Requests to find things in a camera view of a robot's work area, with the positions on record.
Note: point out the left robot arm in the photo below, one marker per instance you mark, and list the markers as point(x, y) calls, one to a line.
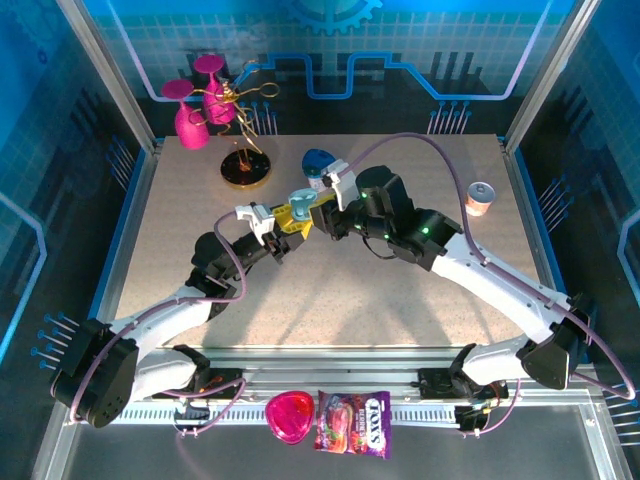
point(162, 324)

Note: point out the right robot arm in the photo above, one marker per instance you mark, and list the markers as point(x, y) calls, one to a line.
point(500, 285)

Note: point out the orange and white tin can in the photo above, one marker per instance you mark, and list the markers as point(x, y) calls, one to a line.
point(479, 199)

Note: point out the magenta wine glass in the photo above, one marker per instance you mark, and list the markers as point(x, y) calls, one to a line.
point(190, 125)
point(217, 100)

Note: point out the pink heart-shaped container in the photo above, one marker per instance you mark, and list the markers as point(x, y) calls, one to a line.
point(290, 415)

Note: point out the purple Fox's candy bag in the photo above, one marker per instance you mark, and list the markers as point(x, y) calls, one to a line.
point(352, 425)

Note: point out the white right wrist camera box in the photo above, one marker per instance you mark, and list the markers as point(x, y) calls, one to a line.
point(342, 187)

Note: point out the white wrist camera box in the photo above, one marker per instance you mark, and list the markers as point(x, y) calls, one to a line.
point(257, 217)
point(342, 187)

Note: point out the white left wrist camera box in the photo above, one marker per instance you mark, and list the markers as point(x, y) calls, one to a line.
point(257, 217)

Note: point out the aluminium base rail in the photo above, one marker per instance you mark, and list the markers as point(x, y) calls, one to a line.
point(325, 367)

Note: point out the aluminium frame post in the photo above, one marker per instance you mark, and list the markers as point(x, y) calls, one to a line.
point(114, 75)
point(546, 75)

